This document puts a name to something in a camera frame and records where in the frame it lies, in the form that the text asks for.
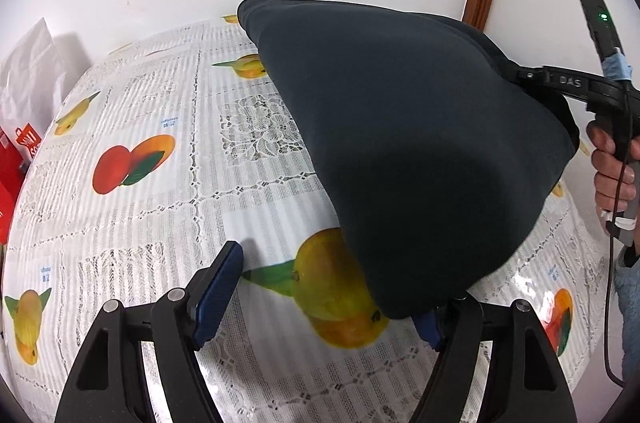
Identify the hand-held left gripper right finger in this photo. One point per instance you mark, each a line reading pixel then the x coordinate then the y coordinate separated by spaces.
pixel 430 330

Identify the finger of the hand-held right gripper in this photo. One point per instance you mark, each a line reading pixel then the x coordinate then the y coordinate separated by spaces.
pixel 565 82

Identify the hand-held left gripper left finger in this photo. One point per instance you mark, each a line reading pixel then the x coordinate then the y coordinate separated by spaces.
pixel 215 298

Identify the black sweatshirt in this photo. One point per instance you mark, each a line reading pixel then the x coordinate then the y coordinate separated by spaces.
pixel 400 143

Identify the person's right hand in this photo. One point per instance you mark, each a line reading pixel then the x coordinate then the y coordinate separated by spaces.
pixel 606 173

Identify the fruit print lace tablecloth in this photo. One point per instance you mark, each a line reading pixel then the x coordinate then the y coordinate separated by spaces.
pixel 150 228

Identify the white paper bag red label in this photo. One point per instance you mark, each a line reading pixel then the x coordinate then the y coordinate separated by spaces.
pixel 25 73

